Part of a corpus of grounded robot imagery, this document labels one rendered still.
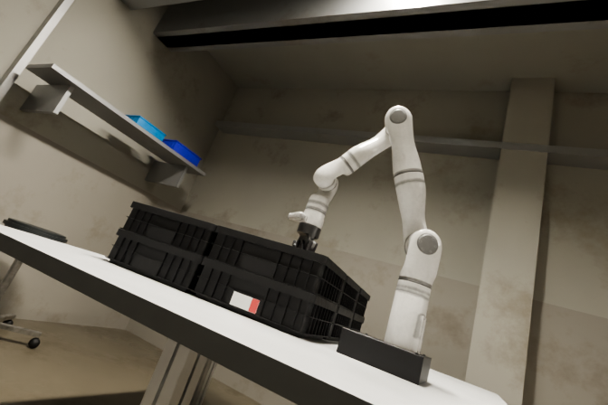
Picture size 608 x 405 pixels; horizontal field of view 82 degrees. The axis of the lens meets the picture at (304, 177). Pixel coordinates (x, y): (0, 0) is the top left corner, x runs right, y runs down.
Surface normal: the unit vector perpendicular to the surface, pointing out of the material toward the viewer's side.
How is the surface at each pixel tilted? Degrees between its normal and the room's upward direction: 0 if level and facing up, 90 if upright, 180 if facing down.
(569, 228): 90
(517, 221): 90
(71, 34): 90
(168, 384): 90
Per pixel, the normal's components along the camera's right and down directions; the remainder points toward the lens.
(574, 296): -0.38, -0.44
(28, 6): 0.87, 0.13
